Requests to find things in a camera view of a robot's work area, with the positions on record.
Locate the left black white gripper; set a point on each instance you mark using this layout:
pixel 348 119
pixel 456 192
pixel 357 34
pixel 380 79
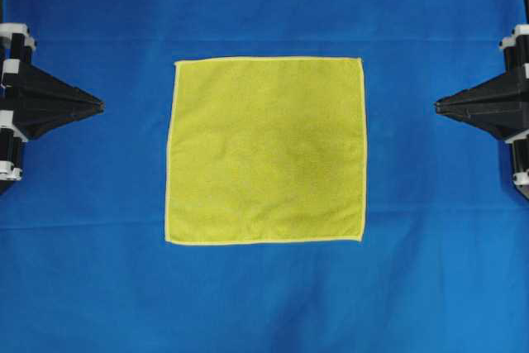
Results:
pixel 58 103

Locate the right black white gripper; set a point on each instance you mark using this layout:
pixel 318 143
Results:
pixel 482 106

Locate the yellow-green square towel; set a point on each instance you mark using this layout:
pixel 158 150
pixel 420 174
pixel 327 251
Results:
pixel 266 150

